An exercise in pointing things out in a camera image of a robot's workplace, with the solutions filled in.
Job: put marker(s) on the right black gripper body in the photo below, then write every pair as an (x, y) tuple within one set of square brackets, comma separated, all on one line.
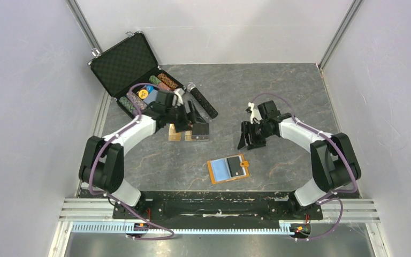
[(258, 133)]

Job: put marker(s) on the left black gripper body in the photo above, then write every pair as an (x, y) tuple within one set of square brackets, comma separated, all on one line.
[(177, 115)]

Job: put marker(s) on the orange leather card holder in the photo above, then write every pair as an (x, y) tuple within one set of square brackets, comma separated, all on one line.
[(219, 171)]

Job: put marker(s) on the black VIP card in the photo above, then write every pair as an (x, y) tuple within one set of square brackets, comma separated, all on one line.
[(235, 168)]

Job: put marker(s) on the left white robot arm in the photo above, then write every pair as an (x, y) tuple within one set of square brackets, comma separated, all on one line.
[(102, 165)]

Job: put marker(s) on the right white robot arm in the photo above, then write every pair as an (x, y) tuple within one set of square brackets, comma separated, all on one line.
[(333, 160)]

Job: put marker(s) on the middle gold card in case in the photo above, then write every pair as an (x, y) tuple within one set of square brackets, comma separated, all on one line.
[(189, 137)]

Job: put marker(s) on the gold card in case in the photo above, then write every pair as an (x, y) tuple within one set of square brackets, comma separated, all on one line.
[(173, 135), (189, 137)]

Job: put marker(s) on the left gold card in case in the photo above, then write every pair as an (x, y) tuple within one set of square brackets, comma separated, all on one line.
[(173, 135)]

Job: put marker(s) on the blue card deck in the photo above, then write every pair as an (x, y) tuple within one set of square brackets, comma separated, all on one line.
[(151, 97)]

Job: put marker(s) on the black glitter cylinder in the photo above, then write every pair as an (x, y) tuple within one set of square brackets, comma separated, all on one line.
[(204, 103)]

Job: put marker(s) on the brown patterned chip stack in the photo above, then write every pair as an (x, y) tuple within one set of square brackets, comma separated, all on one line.
[(168, 81)]

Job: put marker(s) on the purple patterned chip stack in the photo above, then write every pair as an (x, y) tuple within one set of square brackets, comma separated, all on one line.
[(137, 102)]

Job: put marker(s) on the yellow poker chip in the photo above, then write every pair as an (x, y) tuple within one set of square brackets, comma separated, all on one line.
[(143, 94)]

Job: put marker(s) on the green red chip stack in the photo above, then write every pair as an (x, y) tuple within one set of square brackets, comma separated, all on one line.
[(156, 81)]

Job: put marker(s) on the green purple chip stack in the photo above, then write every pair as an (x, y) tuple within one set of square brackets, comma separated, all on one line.
[(128, 105)]

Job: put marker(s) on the black poker chip case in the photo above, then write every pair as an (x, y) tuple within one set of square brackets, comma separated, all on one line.
[(126, 64)]

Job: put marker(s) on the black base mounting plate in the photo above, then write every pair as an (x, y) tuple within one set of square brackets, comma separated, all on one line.
[(222, 209)]

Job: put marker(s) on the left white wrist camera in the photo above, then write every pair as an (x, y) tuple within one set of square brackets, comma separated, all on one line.
[(178, 97)]

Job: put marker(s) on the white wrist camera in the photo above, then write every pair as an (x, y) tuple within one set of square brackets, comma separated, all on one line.
[(178, 97), (255, 116)]

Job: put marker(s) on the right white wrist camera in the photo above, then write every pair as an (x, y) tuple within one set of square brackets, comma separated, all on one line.
[(255, 116)]

